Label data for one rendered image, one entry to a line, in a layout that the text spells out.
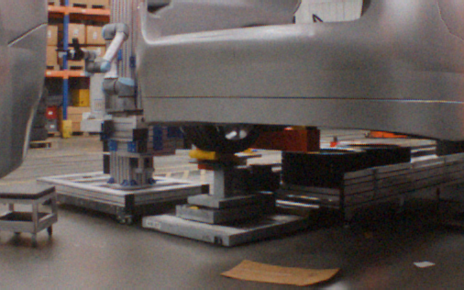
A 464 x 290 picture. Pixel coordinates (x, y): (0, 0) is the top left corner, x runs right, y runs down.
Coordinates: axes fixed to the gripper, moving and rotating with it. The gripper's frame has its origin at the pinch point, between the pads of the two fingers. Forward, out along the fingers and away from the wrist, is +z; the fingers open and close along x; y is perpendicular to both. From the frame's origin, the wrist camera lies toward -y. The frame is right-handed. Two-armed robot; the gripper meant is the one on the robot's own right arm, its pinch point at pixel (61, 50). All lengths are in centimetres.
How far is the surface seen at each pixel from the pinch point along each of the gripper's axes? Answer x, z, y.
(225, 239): -135, -14, 101
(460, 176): -232, -296, 76
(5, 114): -217, 243, 6
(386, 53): -247, 87, -18
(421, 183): -209, -212, 76
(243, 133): -106, -77, 45
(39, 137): 503, -493, 173
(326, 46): -221, 86, -18
